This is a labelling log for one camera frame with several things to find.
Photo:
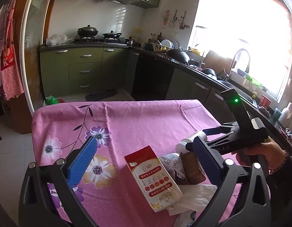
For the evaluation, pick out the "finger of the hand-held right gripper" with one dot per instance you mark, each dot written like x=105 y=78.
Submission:
x=222 y=140
x=216 y=130

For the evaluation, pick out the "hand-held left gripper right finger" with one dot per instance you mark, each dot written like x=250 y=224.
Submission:
x=206 y=163

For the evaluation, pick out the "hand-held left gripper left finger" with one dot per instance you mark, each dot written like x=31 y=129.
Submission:
x=82 y=164

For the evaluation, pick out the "brown wafer packet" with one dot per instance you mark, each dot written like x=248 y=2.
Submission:
x=193 y=167

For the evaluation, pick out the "small white plastic bottle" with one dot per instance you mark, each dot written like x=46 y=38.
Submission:
x=195 y=138

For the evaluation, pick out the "red and white carton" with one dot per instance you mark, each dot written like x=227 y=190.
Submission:
x=153 y=177

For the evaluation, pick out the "person's right forearm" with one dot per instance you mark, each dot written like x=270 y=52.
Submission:
x=284 y=184

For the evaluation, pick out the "person's right hand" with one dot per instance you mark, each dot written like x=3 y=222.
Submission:
x=268 y=155

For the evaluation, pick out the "steel sink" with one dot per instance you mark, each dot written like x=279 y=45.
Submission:
x=245 y=94

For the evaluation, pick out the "yellow soap dispenser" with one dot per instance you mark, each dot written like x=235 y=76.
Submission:
x=254 y=95

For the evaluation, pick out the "black and white printed wrapper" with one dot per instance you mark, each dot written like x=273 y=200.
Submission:
x=172 y=162

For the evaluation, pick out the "red paper cup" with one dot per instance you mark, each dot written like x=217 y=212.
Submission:
x=265 y=100

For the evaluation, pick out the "teal cup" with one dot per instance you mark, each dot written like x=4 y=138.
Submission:
x=277 y=115

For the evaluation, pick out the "crumpled white tissue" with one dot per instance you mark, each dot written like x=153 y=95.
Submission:
x=197 y=198

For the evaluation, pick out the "grey base cabinets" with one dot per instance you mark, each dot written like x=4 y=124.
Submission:
x=195 y=89

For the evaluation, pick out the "white plastic jug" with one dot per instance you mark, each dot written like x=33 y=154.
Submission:
x=286 y=114

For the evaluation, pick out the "black pot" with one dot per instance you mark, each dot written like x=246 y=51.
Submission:
x=209 y=73

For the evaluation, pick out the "pale printed plastic packet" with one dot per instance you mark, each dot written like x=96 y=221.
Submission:
x=188 y=220

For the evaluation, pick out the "pink floral tablecloth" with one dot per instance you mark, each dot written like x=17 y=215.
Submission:
x=136 y=123

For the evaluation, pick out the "steel faucet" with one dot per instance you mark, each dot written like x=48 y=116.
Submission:
x=235 y=59

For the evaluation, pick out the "wooden cutting board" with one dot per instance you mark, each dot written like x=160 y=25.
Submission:
x=218 y=60

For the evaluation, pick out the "green plastic bag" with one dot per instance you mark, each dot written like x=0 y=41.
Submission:
x=52 y=100

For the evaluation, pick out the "dark floor mat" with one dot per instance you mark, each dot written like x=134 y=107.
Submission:
x=101 y=94

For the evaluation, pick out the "black built-in appliance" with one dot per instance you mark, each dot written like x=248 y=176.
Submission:
x=151 y=78

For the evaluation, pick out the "green base cabinets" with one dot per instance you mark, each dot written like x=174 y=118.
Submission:
x=84 y=68

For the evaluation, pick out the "dish rack with plates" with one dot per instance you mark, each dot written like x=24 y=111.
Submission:
x=167 y=45

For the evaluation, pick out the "red checked apron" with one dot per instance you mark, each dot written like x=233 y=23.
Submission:
x=11 y=71

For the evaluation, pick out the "hanging kitchen utensils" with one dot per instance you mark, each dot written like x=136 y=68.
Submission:
x=175 y=20

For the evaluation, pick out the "gas stove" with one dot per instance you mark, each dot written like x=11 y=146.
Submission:
x=101 y=41

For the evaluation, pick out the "small steel pot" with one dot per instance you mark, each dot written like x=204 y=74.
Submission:
x=129 y=41

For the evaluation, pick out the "clear plastic bag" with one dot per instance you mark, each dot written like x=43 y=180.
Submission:
x=56 y=39

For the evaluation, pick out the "black lidded frying pan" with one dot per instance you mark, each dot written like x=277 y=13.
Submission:
x=111 y=35

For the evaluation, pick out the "black lidded wok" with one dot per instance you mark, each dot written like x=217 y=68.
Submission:
x=88 y=32

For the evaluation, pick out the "sliding glass door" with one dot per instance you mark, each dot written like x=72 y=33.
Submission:
x=34 y=40

